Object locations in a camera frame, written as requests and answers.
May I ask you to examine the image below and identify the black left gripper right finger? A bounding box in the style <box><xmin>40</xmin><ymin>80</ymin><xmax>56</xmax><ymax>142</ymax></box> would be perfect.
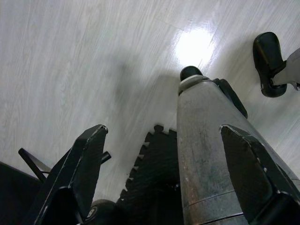
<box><xmin>220</xmin><ymin>124</ymin><xmax>300</xmax><ymax>225</ymax></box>

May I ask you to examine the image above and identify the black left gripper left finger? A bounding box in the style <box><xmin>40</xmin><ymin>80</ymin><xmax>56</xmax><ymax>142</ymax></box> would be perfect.
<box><xmin>23</xmin><ymin>124</ymin><xmax>109</xmax><ymax>225</ymax></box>

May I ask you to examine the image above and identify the black metal stand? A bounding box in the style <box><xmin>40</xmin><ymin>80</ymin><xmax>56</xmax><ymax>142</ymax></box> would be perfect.
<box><xmin>18</xmin><ymin>147</ymin><xmax>111</xmax><ymax>184</ymax></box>

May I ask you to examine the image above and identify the black dumbbell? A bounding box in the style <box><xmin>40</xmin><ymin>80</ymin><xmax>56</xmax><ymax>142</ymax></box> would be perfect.
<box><xmin>84</xmin><ymin>199</ymin><xmax>123</xmax><ymax>225</ymax></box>

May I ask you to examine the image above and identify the robot left leg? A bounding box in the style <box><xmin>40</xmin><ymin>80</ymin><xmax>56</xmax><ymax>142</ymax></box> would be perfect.
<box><xmin>177</xmin><ymin>66</ymin><xmax>300</xmax><ymax>225</ymax></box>

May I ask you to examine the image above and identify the black foam puzzle mat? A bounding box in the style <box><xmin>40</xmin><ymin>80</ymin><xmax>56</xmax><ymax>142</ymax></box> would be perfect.
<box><xmin>116</xmin><ymin>125</ymin><xmax>184</xmax><ymax>225</ymax></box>

